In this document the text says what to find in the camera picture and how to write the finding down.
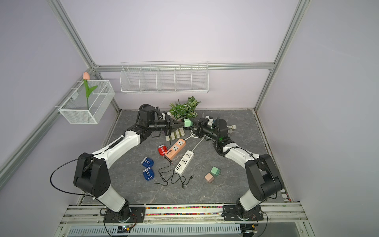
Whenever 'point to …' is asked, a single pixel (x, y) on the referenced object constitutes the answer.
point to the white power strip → (184, 162)
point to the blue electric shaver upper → (147, 162)
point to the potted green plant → (184, 111)
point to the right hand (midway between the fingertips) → (186, 120)
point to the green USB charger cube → (187, 123)
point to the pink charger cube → (209, 177)
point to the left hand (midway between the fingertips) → (184, 124)
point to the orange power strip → (175, 149)
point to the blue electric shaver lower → (148, 174)
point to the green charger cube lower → (215, 171)
